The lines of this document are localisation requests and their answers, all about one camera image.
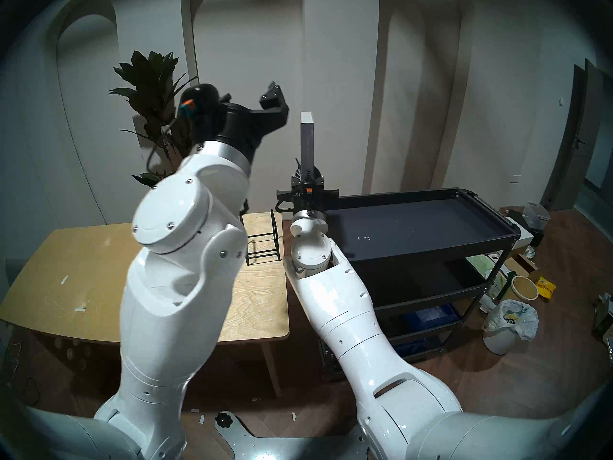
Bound white trash bag bin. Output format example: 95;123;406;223
482;299;540;356

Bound white square box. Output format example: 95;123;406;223
507;219;534;246

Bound grey Discontent book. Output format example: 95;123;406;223
300;111;316;177

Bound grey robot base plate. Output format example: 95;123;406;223
214;410;369;460

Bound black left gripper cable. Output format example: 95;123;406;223
146;114;192;177

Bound clear plastic storage box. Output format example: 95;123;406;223
522;202;551;230

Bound round beige tub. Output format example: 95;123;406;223
511;276;539;301

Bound brown cardboard box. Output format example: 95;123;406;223
500;257;546;285

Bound dark grey door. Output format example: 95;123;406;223
541;59;605;211

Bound green white printed bag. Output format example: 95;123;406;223
467;254;511;304

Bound black metal utility cart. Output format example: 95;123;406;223
311;188;522;380

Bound black wire book stand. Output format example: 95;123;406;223
242;209;281;265

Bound light wooden table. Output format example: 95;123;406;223
0;212;291;397

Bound black left wrist camera module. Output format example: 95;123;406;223
178;83;222;129

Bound dark green potted plant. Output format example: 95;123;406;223
108;51;199;189

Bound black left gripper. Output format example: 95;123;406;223
195;80;290;164

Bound blue plastic bin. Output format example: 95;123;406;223
405;303;458;329

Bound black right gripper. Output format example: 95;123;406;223
275;159;340;213

